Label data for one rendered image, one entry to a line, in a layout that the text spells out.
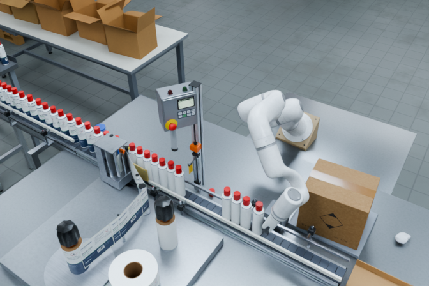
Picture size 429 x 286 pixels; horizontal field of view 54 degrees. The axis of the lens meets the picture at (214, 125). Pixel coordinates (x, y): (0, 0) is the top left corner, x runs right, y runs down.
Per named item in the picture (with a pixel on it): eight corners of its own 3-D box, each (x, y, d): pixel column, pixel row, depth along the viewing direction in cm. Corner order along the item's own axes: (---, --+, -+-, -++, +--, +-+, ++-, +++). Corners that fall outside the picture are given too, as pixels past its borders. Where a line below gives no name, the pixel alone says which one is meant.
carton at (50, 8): (31, 32, 402) (20, -7, 378) (66, 15, 432) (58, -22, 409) (65, 43, 384) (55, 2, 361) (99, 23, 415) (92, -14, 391)
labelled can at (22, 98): (25, 120, 277) (16, 94, 264) (25, 116, 281) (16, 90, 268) (34, 119, 278) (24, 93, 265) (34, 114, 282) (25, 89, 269)
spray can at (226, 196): (219, 218, 211) (219, 189, 199) (225, 211, 215) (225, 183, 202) (228, 223, 209) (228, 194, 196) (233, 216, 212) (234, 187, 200)
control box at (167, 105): (159, 120, 208) (155, 88, 196) (191, 113, 213) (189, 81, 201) (165, 133, 201) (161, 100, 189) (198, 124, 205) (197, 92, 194)
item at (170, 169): (166, 191, 226) (163, 163, 214) (172, 185, 230) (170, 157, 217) (174, 195, 224) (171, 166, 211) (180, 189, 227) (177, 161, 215)
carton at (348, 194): (295, 226, 211) (302, 189, 194) (311, 195, 227) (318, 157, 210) (357, 251, 199) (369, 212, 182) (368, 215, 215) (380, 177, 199)
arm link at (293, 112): (276, 114, 249) (263, 104, 228) (307, 103, 243) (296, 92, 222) (282, 133, 245) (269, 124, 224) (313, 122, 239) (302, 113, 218)
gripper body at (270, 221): (278, 199, 190) (269, 211, 198) (267, 214, 184) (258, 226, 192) (292, 210, 189) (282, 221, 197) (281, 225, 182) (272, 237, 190)
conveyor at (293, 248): (77, 152, 258) (76, 147, 255) (87, 145, 263) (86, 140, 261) (338, 288, 185) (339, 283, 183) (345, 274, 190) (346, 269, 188)
